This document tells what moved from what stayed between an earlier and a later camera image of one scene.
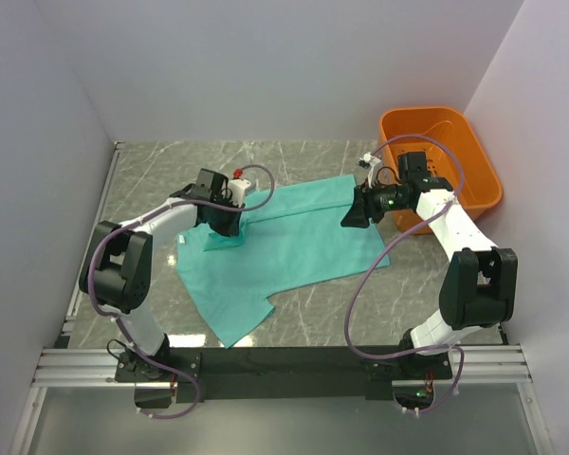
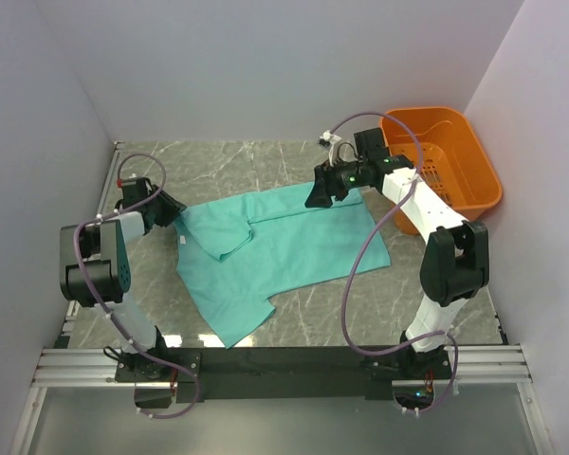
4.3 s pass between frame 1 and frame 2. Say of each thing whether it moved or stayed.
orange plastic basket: stayed
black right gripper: moved
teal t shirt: stayed
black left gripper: moved
